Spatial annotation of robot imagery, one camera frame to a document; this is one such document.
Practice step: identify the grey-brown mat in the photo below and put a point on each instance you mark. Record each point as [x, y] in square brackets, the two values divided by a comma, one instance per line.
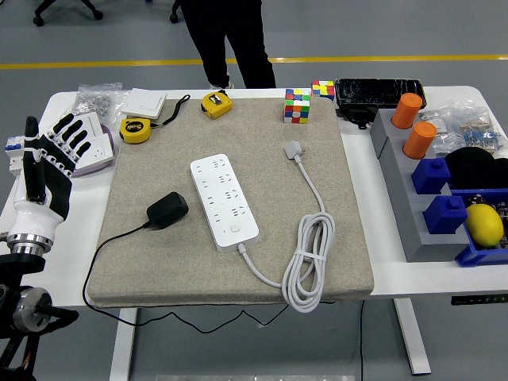
[270, 127]

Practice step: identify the white wall socket panel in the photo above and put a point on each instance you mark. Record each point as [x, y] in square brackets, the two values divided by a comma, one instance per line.
[101, 152]

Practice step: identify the white wall switch plate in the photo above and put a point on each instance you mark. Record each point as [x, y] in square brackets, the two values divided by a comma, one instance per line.
[143, 104]

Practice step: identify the small colourful puzzle cube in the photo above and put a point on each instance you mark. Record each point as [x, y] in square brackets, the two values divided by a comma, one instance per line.
[322, 90]

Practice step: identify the blue plastic bin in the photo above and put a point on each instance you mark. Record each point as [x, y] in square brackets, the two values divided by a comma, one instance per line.
[476, 256]

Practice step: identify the black plug adapter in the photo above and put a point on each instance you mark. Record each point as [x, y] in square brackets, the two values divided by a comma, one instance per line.
[166, 210]

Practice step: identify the square yellow tape measure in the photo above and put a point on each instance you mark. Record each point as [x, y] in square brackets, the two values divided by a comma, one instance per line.
[216, 105]

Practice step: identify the large colourful puzzle cube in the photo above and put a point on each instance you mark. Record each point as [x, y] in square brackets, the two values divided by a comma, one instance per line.
[297, 106]

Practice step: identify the purple bowl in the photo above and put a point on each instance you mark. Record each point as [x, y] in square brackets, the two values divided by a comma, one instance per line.
[97, 168]

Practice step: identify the blue block with knob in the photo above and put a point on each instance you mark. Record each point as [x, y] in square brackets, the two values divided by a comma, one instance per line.
[444, 216]
[430, 176]

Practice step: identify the white blue circuit breaker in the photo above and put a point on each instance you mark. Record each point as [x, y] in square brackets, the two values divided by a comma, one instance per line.
[14, 152]

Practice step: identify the round yellow black tape measure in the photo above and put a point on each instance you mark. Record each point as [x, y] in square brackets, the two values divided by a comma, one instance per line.
[135, 130]

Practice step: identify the person's body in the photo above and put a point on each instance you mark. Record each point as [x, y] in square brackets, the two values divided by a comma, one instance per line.
[254, 59]

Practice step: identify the white table leg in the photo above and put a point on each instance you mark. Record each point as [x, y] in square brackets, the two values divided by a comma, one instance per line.
[123, 349]
[410, 337]

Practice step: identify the grey block holder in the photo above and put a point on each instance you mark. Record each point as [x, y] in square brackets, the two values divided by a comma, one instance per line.
[401, 198]

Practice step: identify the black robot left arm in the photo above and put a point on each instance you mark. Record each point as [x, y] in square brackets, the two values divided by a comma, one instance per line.
[16, 262]

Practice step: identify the black plastic tray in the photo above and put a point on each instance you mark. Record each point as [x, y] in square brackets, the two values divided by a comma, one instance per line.
[379, 92]

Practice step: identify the orange cylinder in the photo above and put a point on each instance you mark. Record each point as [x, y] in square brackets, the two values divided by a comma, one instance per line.
[420, 139]
[406, 111]

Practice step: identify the clear bag of blue components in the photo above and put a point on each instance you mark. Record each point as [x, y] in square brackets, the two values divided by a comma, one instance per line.
[482, 135]

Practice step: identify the black office chair base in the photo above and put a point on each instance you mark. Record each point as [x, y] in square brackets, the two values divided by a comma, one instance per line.
[173, 18]
[38, 20]

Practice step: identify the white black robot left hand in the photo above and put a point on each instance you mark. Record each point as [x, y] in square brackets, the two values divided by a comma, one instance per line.
[35, 216]

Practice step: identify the clear bag of screws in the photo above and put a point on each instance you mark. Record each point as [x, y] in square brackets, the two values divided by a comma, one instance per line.
[95, 104]

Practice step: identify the white power strip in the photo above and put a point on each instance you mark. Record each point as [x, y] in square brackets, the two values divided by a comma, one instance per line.
[226, 206]

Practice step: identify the black table control panel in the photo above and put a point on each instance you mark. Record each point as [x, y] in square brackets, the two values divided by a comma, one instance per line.
[476, 300]

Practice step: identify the white switch panel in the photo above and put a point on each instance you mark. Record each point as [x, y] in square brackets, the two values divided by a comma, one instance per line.
[95, 123]

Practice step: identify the yellow lemon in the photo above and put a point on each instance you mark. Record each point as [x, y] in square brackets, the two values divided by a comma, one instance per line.
[483, 225]

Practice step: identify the black power adapter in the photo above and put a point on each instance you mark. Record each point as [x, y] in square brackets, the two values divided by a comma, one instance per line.
[357, 115]

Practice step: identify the black cloth bundle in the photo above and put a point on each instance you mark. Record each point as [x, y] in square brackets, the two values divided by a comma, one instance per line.
[476, 166]

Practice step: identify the clear bag of small parts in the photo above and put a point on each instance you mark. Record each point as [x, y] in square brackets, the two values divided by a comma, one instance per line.
[440, 137]

